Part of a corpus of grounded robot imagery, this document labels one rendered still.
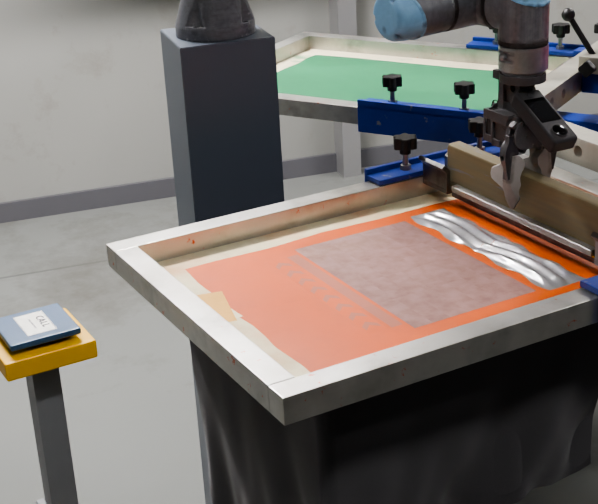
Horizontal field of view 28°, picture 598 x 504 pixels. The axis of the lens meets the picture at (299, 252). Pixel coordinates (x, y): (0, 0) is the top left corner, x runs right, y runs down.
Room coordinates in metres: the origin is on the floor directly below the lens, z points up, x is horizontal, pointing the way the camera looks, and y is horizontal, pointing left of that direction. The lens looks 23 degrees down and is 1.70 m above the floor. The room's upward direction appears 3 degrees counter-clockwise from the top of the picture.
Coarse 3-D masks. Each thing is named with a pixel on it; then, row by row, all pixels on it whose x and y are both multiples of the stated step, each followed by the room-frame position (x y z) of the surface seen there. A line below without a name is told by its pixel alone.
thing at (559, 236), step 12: (456, 192) 1.91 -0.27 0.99; (468, 192) 1.88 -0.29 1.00; (480, 204) 1.85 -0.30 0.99; (492, 204) 1.82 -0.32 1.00; (516, 216) 1.77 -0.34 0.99; (540, 228) 1.71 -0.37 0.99; (552, 228) 1.71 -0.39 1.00; (564, 240) 1.67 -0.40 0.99; (576, 240) 1.65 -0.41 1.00; (588, 252) 1.62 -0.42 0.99
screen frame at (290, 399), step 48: (336, 192) 1.93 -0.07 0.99; (384, 192) 1.95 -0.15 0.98; (432, 192) 2.00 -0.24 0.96; (144, 240) 1.76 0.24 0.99; (192, 240) 1.78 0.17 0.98; (240, 240) 1.82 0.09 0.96; (144, 288) 1.62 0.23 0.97; (192, 336) 1.47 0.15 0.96; (240, 336) 1.41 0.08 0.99; (432, 336) 1.38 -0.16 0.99; (480, 336) 1.37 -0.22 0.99; (528, 336) 1.41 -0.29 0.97; (240, 384) 1.34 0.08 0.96; (288, 384) 1.27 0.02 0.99; (336, 384) 1.27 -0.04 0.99; (384, 384) 1.31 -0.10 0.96
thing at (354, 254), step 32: (384, 224) 1.86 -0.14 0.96; (416, 224) 1.85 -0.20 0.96; (480, 224) 1.84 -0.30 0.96; (256, 256) 1.76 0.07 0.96; (288, 256) 1.75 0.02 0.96; (320, 256) 1.74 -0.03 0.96; (352, 256) 1.73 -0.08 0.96; (384, 256) 1.73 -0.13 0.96; (416, 256) 1.72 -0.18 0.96; (448, 256) 1.71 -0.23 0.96; (224, 288) 1.64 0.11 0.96; (256, 288) 1.63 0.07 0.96; (288, 288) 1.63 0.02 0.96
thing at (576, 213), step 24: (456, 144) 1.94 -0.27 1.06; (456, 168) 1.93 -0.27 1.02; (480, 168) 1.87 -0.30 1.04; (480, 192) 1.87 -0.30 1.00; (528, 192) 1.76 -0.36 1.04; (552, 192) 1.71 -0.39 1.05; (576, 192) 1.68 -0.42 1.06; (528, 216) 1.76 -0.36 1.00; (552, 216) 1.71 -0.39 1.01; (576, 216) 1.66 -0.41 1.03
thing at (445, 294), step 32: (480, 256) 1.71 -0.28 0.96; (544, 256) 1.69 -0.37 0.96; (576, 256) 1.69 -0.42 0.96; (384, 288) 1.61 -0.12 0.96; (416, 288) 1.60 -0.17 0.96; (448, 288) 1.60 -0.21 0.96; (480, 288) 1.59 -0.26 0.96; (512, 288) 1.58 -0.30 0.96; (576, 288) 1.57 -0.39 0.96; (256, 320) 1.53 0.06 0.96; (288, 320) 1.52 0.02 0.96; (320, 320) 1.51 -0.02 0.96; (416, 320) 1.50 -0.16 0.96; (448, 320) 1.49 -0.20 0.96; (288, 352) 1.42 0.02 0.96; (320, 352) 1.42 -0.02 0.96; (352, 352) 1.41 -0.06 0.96
